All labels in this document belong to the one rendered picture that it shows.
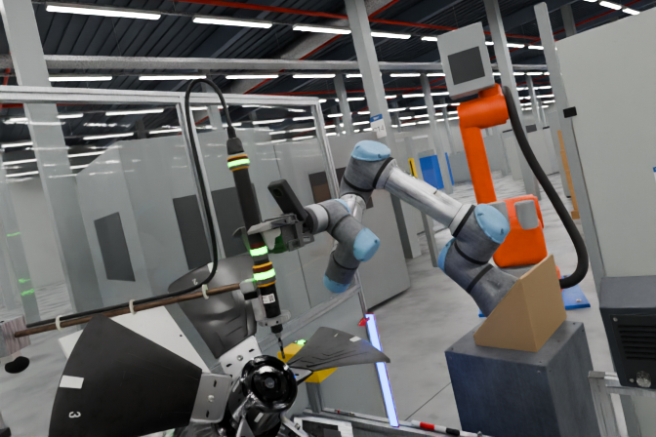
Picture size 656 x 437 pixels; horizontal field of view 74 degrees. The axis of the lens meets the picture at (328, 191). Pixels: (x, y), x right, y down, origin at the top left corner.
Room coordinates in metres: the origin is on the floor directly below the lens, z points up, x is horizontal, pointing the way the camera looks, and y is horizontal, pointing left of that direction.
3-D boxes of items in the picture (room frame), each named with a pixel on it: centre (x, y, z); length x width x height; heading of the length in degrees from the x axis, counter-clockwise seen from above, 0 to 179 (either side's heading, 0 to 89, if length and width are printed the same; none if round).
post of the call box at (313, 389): (1.41, 0.19, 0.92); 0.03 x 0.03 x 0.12; 52
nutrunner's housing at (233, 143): (0.94, 0.17, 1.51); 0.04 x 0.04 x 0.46
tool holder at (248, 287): (0.95, 0.18, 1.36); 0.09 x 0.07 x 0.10; 87
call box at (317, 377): (1.41, 0.19, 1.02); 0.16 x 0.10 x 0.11; 52
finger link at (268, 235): (0.94, 0.15, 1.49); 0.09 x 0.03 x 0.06; 153
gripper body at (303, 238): (1.04, 0.11, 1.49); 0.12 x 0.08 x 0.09; 143
